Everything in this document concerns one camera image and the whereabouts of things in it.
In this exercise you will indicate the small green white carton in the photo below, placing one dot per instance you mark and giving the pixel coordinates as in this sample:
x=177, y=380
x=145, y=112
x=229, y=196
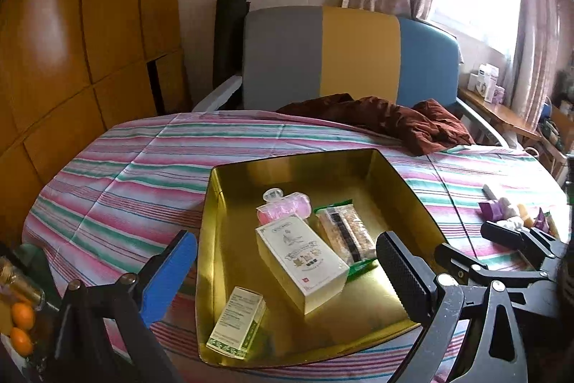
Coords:
x=233, y=320

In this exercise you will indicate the wooden side desk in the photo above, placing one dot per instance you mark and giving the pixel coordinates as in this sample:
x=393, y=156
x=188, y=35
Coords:
x=502, y=114

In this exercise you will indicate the gold tin box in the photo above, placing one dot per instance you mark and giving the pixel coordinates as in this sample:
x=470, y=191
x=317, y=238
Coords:
x=358, y=320

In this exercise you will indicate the purple packet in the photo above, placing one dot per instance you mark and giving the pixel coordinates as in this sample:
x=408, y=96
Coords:
x=491, y=210
x=541, y=221

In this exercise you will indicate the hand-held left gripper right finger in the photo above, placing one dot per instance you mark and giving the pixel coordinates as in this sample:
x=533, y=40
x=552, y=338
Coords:
x=403, y=275

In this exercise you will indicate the gold bottle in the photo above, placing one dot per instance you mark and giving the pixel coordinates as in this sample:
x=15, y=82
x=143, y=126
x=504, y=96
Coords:
x=18, y=282

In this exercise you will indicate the pink wrapped packet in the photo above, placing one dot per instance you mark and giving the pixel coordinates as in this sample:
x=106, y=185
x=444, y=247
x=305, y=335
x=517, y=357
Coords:
x=282, y=208

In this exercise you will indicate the wooden wardrobe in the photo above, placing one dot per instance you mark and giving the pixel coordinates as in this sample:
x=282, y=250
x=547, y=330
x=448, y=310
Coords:
x=67, y=28

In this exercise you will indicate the large white carton box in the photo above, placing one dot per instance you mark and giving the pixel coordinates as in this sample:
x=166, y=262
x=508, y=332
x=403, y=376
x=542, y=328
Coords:
x=296, y=262

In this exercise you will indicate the green wrapped snack bar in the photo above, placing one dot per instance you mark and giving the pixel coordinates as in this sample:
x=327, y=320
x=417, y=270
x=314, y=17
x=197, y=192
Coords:
x=343, y=230

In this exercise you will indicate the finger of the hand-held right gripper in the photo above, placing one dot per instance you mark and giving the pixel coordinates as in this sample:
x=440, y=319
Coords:
x=462, y=264
x=504, y=234

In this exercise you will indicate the yellow block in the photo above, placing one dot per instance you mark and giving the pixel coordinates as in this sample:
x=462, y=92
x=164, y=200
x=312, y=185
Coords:
x=525, y=214

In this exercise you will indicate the pink curtain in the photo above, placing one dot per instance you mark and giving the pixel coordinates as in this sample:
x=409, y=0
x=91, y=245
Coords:
x=538, y=28

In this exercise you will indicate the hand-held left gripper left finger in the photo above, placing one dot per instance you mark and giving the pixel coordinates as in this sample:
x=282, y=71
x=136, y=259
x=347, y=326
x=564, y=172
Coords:
x=168, y=275

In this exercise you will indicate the striped bed sheet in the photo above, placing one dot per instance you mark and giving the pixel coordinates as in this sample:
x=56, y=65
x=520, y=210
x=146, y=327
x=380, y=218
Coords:
x=134, y=185

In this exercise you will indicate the small purple container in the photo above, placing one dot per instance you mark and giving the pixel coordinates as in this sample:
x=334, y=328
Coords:
x=497, y=96

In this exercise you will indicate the brown cloth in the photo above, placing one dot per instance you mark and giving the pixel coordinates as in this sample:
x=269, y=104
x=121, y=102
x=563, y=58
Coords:
x=394, y=118

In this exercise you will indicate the black rolled mat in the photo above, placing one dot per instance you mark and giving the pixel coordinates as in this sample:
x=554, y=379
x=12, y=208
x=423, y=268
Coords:
x=228, y=37

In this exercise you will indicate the white tube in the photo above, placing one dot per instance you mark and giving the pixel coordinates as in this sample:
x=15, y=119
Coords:
x=489, y=190

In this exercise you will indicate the grey yellow blue chair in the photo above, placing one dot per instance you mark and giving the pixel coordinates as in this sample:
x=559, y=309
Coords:
x=287, y=60

